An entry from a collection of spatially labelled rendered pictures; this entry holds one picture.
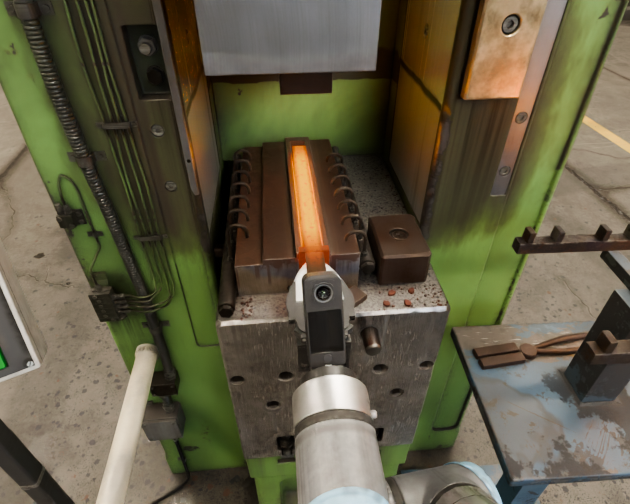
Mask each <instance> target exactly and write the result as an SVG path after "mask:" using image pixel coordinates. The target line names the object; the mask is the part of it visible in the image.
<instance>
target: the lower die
mask: <svg viewBox="0 0 630 504"><path fill-rule="evenodd" d="M290 141H305V144H306V150H307V156H308V162H309V167H310V173H311V179H312V185H313V190H314V196H315V202H316V208H317V213H318V219H319V225H320V231H321V236H322V242H323V245H328V246H329V266H330V267H331V268H332V269H333V270H334V271H335V272H336V273H337V274H338V275H339V277H340V278H341V279H343V281H344V282H345V284H346V285H347V287H348V288H351V287H352V286H354V285H355V286H356V287H358V276H359V264H360V250H359V246H358V242H357V239H356V235H355V234H353V235H351V236H350V237H349V238H348V241H344V237H345V235H346V234H347V233H348V232H349V231H352V230H354V228H353V224H352V220H351V218H348V219H347V220H346V221H345V222H344V225H341V224H340V222H341V219H342V218H343V217H344V216H346V215H348V214H350V213H349V210H348V206H347V203H345V204H343V205H342V206H341V208H340V210H337V206H338V204H339V203H340V202H341V201H343V200H346V199H345V195H344V191H343V190H341V191H339V192H338V193H337V197H334V192H335V190H336V189H337V188H339V187H341V186H342V184H341V180H340V178H337V179H336V180H335V181H334V184H331V180H332V178H333V177H334V176H335V175H338V174H339V173H338V169H337V166H336V167H333V168H332V170H331V173H329V172H328V169H329V167H330V166H331V165H332V164H334V163H336V162H335V159H334V156H332V157H330V158H329V161H328V162H325V160H326V157H327V156H328V155H329V154H331V153H333V151H332V148H331V144H330V140H329V139H319V140H309V137H288V138H285V142H265V143H262V147H243V149H246V150H248V151H249V152H250V153H251V155H252V160H250V161H249V156H248V154H247V153H245V152H243V158H242V159H245V160H247V161H249V162H250V164H251V168H252V170H251V171H249V169H248V165H247V164H246V163H244V162H242V170H245V171H247V172H248V173H249V174H250V176H251V183H249V184H248V177H247V175H245V174H244V173H241V181H242V182H245V183H247V184H248V185H249V187H250V190H251V193H250V194H247V188H246V187H245V186H243V185H240V194H242V195H245V196H246V197H247V198H248V199H249V201H250V208H248V209H247V204H246V201H245V200H244V199H243V198H239V208H242V209H244V210H246V211H247V212H248V214H249V217H250V220H249V221H247V222H246V216H245V215H244V214H243V213H241V212H238V223H239V224H242V225H244V226H246V227H247V229H248V231H249V237H248V238H245V231H244V230H243V229H242V228H239V227H237V238H236V251H235V265H234V267H235V274H236V280H237V287H238V293H239V296H243V295H258V294H273V293H288V292H289V290H287V286H291V285H292V283H293V282H294V280H295V277H296V275H297V273H298V272H299V270H300V268H299V247H302V246H301V237H300V229H299V220H298V211H297V202H296V193H295V184H294V175H293V166H292V157H291V148H290Z"/></svg>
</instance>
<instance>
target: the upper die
mask: <svg viewBox="0 0 630 504"><path fill-rule="evenodd" d="M193 3H194V9H195V16H196V22H197V29H198V35H199V42H200V48H201V54H202V61H203V67H204V74H205V76H223V75H256V74H290V73H324V72H358V71H375V70H376V63H377V51H378V40H379V28H380V16H381V4H382V0H193Z"/></svg>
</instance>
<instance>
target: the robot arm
mask: <svg viewBox="0 0 630 504"><path fill-rule="evenodd" d="M325 264H326V263H325ZM326 270H327V271H321V272H311V273H307V268H306V263H305V264H304V265H303V266H302V267H301V269H300V270H299V272H298V273H297V275H296V277H295V280H294V282H293V283H292V285H291V288H290V290H289V292H288V295H287V298H286V311H287V316H288V317H289V324H290V325H291V324H295V329H294V335H295V336H296V345H297V360H298V372H305V371H309V372H307V373H306V374H305V375H304V376H303V377H302V378H301V380H300V383H299V385H300V386H299V387H298V388H297V389H296V390H295V392H294V393H293V396H292V409H293V428H294V438H295V458H296V477H297V496H298V504H502V501H501V498H500V495H499V493H498V491H497V489H496V487H495V485H494V483H493V482H492V480H491V479H490V477H489V476H487V475H486V474H485V472H484V470H483V469H482V468H480V467H479V466H478V465H476V464H474V463H472V462H449V463H446V464H444V465H443V466H438V467H434V468H429V469H424V470H419V471H414V472H410V473H405V474H400V475H395V476H390V477H387V478H385V477H384V472H383V467H382V462H381V457H380V451H379V446H378V441H377V436H376V431H375V426H374V422H373V419H376V418H377V411H376V410H370V401H369V396H368V391H367V389H366V386H365V385H364V384H363V383H362V382H361V381H360V380H358V379H357V375H356V373H355V372H354V371H352V370H351V369H349V360H350V350H351V338H350V333H351V332H352V331H353V325H352V324H350V323H349V321H351V320H355V317H356V314H355V312H354V305H355V302H354V297H353V294H352V292H351V291H350V289H349V288H348V287H347V285H346V284H345V282H344V281H343V279H341V278H340V277H339V275H338V274H337V273H336V272H335V271H334V270H333V269H332V268H331V267H330V266H329V265H327V264H326ZM301 363H302V364H307V366H305V367H302V366H301Z"/></svg>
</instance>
